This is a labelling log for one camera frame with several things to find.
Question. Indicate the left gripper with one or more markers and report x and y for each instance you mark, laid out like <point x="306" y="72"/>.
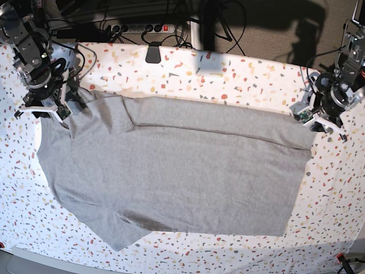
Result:
<point x="321" y="121"/>

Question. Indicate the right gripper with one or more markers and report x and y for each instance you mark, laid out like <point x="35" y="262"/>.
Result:
<point x="43" y="102"/>

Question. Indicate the grey T-shirt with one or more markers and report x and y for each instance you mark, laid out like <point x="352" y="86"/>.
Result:
<point x="125" y="167"/>

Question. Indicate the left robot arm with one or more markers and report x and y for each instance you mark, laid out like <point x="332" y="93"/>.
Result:
<point x="329" y="94"/>

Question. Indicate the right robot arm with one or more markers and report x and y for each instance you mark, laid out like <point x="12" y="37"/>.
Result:
<point x="44" y="67"/>

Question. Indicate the black table clamp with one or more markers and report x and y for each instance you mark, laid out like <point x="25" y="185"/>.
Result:
<point x="153" y="53"/>

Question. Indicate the white power strip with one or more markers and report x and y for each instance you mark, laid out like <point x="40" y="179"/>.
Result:
<point x="140" y="28"/>

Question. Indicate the red clamp right corner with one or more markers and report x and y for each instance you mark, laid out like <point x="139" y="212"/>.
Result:
<point x="341" y="258"/>

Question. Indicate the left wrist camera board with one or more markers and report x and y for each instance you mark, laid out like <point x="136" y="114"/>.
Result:
<point x="305" y="116"/>

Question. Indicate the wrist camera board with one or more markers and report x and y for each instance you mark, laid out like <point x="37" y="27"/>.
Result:
<point x="305" y="116"/>
<point x="63" y="112"/>

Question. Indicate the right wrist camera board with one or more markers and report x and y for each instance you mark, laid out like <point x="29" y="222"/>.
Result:
<point x="63" y="112"/>

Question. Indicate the white table leg post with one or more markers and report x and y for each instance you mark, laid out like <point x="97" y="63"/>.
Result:
<point x="195" y="35"/>

